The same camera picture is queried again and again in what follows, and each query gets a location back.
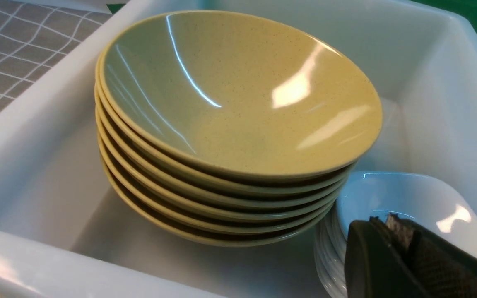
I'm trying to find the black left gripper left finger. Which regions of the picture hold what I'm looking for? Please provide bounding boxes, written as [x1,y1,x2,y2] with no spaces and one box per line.
[344,219,429,298]

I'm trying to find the large white plastic tub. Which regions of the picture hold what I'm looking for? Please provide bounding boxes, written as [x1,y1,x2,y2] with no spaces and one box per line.
[0,0,477,298]

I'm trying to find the stack of white dishes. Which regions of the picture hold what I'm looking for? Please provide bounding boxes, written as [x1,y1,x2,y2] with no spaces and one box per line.
[314,171,477,298]

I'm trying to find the stack of yellow bowls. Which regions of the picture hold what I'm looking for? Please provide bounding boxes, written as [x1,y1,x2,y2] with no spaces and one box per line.
[94,10,383,248]

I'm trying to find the grey grid table mat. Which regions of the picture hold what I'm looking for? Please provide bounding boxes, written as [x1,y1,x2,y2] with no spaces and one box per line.
[0,0,111,112]

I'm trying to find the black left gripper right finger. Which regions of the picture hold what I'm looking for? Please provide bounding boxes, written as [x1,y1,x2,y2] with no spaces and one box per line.
[369,214,477,298]

